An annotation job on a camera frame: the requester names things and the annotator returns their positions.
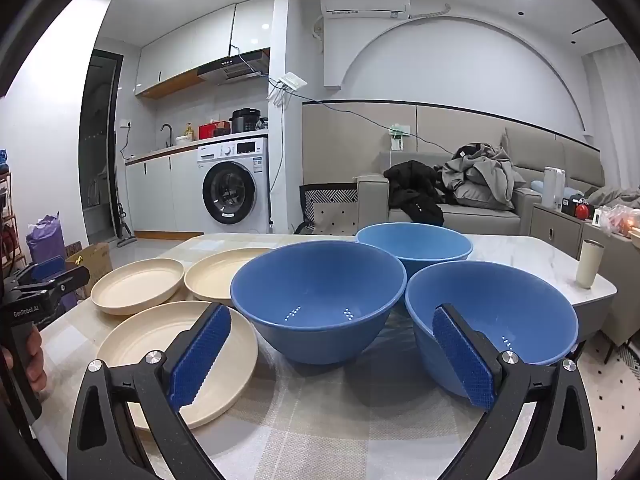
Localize wall outlet with green plug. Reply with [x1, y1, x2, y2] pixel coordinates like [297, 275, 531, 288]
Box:
[388, 122, 411, 152]

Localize marble coffee table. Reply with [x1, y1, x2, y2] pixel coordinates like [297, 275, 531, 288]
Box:
[465, 234, 618, 322]

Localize grey sofa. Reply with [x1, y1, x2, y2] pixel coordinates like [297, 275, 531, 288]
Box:
[356, 127, 640, 347]

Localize white dotted rug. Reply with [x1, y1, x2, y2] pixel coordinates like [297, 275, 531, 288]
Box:
[299, 183, 359, 235]

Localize white washing machine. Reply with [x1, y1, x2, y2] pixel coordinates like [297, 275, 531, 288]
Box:
[201, 137, 271, 235]

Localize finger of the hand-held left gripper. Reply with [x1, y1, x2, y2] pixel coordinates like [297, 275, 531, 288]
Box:
[27, 265, 92, 307]
[10, 256, 68, 287]

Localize black pressure cooker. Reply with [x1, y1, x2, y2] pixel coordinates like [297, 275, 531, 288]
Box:
[230, 107, 265, 135]

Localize purple bag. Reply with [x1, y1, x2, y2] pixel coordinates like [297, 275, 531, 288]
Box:
[26, 214, 68, 267]

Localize white air conditioner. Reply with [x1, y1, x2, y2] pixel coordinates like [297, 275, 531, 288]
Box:
[320, 0, 411, 22]

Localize white lower kitchen cabinet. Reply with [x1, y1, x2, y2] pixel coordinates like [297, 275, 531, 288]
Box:
[124, 152, 206, 241]

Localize grey clothes pile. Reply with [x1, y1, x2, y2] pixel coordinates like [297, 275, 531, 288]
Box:
[442, 144, 527, 210]

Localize white upper kitchen cabinets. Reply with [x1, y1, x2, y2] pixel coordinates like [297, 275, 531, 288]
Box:
[134, 0, 276, 99]

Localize blue bowl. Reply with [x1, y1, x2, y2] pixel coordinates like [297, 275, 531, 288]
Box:
[356, 222, 474, 281]
[405, 261, 580, 401]
[230, 240, 407, 366]

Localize white tumbler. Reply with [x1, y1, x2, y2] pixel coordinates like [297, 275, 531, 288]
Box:
[575, 239, 605, 290]

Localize stick vacuum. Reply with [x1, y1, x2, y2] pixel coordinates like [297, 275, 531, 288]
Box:
[116, 200, 137, 247]

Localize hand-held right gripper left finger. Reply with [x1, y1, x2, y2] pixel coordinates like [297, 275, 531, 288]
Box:
[66, 302, 233, 480]

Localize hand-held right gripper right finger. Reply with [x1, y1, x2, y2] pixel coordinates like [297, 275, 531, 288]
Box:
[431, 302, 598, 480]

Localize clear plastic bag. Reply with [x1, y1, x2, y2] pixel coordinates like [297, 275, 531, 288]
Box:
[600, 204, 640, 237]

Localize person's left hand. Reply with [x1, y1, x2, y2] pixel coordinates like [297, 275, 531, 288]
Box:
[0, 329, 47, 394]

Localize grey cloth heap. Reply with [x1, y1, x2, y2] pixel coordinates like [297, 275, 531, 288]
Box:
[584, 185, 640, 209]

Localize black jacket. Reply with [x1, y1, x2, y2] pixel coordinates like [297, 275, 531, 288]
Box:
[384, 160, 446, 227]

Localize range hood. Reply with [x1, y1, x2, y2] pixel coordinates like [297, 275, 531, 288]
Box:
[196, 48, 271, 86]

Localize beige plate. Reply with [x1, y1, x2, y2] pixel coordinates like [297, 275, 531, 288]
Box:
[90, 258, 186, 316]
[184, 247, 273, 307]
[96, 300, 259, 429]

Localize dark glass door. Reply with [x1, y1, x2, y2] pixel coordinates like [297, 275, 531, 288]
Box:
[79, 49, 125, 246]

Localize cardboard box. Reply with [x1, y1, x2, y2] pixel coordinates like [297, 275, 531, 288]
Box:
[65, 242, 114, 288]

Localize grey side cabinet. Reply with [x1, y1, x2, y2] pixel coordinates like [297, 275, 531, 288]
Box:
[530, 203, 640, 261]

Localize shoe rack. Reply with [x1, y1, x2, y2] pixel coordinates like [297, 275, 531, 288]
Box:
[0, 150, 27, 283]

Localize white humidifier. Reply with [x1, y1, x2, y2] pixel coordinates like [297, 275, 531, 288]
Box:
[542, 166, 569, 211]

